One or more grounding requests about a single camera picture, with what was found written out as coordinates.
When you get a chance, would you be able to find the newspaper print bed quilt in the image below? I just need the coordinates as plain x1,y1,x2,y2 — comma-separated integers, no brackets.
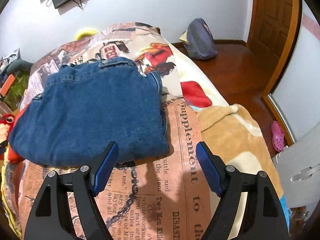
1,22,291,240

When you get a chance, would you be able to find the pink croc shoe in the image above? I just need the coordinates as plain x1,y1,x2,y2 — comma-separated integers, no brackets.
271,121,285,153

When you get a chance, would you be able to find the grey green plush toy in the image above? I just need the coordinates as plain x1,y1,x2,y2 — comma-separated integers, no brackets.
6,59,33,75

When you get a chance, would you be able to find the orange flat box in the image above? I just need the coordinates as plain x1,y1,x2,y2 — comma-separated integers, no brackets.
0,74,16,96

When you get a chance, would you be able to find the grey purple backpack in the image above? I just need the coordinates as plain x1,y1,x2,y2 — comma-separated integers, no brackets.
184,18,218,61

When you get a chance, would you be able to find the tan fleece blanket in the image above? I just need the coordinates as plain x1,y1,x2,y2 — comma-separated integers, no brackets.
196,103,284,198

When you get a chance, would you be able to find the brown wooden door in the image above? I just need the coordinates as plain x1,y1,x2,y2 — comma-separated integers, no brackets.
247,0,302,96

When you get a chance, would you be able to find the red plush bird toy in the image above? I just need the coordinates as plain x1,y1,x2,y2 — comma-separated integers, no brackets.
1,114,24,164

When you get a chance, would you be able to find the white mini fridge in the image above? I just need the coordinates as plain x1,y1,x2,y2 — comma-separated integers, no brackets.
273,125,320,208

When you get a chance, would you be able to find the blue denim jacket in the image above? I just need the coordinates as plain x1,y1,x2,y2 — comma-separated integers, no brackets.
9,57,169,166

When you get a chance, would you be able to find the green patterned box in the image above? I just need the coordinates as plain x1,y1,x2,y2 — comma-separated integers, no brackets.
2,71,29,111

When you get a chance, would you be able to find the yellow round hoop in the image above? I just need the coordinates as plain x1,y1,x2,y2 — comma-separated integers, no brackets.
73,30,98,41

